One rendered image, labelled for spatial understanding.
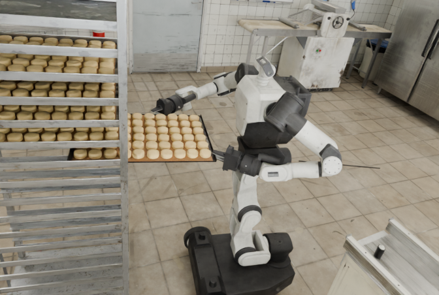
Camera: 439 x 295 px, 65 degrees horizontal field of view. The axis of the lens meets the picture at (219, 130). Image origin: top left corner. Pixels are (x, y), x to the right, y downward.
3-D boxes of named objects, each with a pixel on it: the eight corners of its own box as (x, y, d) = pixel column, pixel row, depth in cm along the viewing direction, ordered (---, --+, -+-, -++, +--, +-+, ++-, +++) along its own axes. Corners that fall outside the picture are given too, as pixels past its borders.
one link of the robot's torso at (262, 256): (258, 241, 232) (262, 226, 226) (268, 265, 216) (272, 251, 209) (229, 243, 227) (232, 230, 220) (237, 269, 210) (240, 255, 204)
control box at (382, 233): (378, 254, 171) (389, 234, 164) (344, 269, 160) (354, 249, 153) (373, 248, 174) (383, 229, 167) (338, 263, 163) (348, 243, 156)
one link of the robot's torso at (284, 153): (280, 159, 193) (287, 132, 184) (289, 173, 183) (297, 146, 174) (232, 161, 186) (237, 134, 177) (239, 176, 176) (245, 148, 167)
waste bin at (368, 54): (392, 82, 619) (406, 47, 586) (370, 83, 599) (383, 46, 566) (371, 71, 661) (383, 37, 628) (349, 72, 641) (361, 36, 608)
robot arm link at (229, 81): (227, 71, 208) (244, 63, 187) (234, 91, 209) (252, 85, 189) (210, 77, 203) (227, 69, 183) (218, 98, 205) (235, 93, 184)
